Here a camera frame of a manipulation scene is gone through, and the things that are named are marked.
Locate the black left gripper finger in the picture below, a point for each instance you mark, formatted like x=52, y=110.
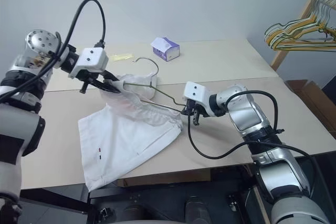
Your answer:
x=105, y=85
x=110, y=76

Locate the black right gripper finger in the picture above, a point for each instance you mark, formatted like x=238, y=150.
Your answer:
x=195, y=119
x=185, y=111

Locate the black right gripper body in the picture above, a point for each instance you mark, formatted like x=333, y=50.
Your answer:
x=197, y=108

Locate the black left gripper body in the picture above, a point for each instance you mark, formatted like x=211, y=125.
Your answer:
x=89, y=75

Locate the white garment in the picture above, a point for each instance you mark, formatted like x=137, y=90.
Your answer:
x=126, y=140

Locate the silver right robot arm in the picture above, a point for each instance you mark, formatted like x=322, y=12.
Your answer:
x=244, y=113

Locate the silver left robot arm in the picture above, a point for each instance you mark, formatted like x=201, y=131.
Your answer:
x=21, y=119

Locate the yellow plastic packet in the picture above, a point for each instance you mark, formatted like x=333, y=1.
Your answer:
x=120, y=57

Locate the purple white tissue box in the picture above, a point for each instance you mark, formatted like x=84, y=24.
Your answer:
x=168, y=51

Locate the dark rounded shape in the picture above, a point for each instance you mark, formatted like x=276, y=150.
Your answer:
x=195, y=207

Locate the wooden clothes rack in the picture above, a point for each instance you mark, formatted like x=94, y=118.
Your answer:
x=279, y=57

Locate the grey rounded robot torso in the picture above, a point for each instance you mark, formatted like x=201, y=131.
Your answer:
x=162, y=220

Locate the brown cardboard box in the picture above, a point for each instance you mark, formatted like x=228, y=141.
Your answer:
x=312, y=98

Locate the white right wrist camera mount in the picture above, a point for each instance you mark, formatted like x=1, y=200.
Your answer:
x=195, y=91

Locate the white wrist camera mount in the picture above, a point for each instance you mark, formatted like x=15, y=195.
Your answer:
x=92, y=58
x=195, y=91

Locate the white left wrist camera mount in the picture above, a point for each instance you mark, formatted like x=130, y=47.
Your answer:
x=92, y=58

